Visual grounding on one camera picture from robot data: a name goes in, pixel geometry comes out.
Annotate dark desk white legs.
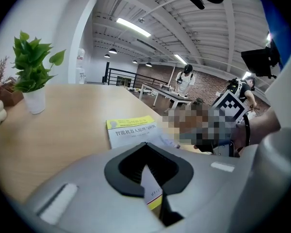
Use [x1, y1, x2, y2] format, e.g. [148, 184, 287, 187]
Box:
[139, 83, 194, 108]

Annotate light wood table white legs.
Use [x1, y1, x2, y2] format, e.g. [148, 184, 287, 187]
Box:
[0, 83, 182, 205]

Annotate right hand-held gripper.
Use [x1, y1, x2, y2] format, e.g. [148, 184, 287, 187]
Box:
[194, 90, 252, 158]

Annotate black metal railing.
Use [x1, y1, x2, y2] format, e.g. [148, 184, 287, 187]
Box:
[102, 67, 172, 89]

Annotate dark wooden organizer box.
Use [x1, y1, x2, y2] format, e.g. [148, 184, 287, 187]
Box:
[0, 80, 24, 106]

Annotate ceiling tube light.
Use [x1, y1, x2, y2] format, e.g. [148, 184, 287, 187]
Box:
[174, 54, 187, 65]
[116, 17, 152, 38]

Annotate white and yellow book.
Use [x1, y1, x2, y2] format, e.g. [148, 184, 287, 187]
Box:
[106, 115, 181, 212]

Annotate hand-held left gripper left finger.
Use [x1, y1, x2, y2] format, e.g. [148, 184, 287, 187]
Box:
[21, 142, 166, 233]

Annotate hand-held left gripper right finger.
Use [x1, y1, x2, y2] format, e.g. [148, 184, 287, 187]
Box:
[145, 142, 282, 233]

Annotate black tablet screen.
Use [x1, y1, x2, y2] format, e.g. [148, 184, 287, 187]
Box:
[241, 41, 282, 79]

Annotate green potted plant white pot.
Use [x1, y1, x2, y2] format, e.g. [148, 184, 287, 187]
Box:
[12, 30, 66, 115]

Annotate person's right forearm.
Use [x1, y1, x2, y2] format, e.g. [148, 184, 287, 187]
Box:
[247, 107, 282, 146]

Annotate white water dispenser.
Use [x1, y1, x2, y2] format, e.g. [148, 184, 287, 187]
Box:
[75, 48, 87, 84]

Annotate person's blue shirt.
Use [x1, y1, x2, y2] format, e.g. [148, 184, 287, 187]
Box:
[252, 0, 290, 65]

